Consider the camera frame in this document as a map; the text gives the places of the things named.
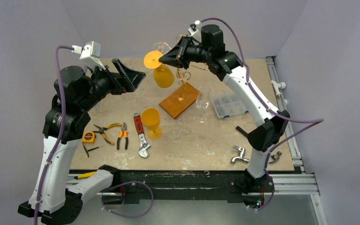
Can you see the yellow tape measure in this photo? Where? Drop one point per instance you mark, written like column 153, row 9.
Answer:
column 89, row 137

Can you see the chrome faucet tap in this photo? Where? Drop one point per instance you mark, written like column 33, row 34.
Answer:
column 241, row 156

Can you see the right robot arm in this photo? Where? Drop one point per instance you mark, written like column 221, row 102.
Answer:
column 206, row 45

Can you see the red adjustable wrench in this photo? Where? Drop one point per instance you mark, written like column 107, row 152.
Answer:
column 144, row 145

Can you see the yellow wine glass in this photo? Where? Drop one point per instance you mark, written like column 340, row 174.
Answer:
column 162, row 75
column 151, row 120

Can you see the clear wine glass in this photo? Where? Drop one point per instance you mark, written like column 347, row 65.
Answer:
column 202, row 104
column 162, row 47

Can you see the black table front rail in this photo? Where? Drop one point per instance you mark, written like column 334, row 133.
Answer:
column 230, row 186

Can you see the wooden rack base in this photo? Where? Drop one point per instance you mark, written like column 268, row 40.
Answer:
column 180, row 100

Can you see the clear plastic screw box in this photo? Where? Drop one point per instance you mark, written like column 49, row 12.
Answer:
column 227, row 105

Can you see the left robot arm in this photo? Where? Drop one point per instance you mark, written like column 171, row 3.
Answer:
column 52, row 202

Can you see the yellow handled screwdriver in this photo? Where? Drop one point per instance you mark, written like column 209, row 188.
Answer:
column 80, row 176

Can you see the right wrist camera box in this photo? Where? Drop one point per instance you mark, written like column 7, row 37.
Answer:
column 194, row 31

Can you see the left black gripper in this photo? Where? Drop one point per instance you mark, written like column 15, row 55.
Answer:
column 131, row 78

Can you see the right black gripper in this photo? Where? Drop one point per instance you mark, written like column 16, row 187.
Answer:
column 183, row 50

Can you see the yellow long nose pliers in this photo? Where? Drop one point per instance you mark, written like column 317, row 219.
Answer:
column 101, row 130

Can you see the orange black pliers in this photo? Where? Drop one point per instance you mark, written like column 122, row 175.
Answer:
column 123, row 133

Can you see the small black hex key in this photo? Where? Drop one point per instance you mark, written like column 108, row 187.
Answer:
column 87, row 151

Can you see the aluminium frame rail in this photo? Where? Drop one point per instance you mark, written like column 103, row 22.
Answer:
column 291, row 184

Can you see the white pipe tee fitting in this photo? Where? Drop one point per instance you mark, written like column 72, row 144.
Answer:
column 278, row 87

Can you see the black handled hammer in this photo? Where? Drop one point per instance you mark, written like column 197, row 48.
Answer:
column 274, row 157

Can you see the gold wire wine glass rack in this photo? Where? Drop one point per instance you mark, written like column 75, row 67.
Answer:
column 182, row 76

